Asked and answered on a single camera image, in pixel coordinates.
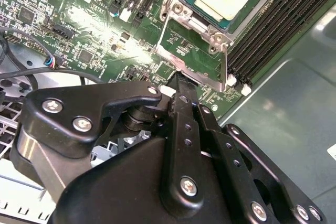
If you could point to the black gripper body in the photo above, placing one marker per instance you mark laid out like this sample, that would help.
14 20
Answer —
118 195

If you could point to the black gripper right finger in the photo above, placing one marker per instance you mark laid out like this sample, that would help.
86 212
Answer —
236 161

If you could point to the metal socket cover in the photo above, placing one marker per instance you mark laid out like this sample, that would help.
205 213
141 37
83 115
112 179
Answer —
181 62

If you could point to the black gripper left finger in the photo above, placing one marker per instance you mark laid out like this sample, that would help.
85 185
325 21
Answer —
65 108

